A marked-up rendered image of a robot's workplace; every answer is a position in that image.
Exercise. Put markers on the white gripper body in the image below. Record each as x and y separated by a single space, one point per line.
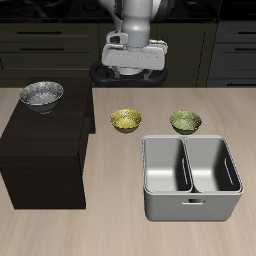
133 57

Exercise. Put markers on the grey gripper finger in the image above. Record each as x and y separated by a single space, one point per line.
117 71
146 75

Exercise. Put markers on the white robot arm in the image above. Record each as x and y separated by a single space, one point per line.
135 26

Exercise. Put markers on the yellow fluted bowl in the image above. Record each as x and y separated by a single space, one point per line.
125 120

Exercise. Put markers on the green fluted bowl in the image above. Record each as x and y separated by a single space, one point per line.
185 121

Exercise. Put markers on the black bowl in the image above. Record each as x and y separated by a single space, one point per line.
41 95

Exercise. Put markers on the dark kitchen cupboards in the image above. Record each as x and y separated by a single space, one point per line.
50 50

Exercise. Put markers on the dark wooden cabinet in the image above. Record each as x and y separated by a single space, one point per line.
46 143

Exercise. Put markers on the white two-bin basket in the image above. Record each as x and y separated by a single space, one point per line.
191 178

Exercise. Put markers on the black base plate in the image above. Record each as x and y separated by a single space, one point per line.
100 77

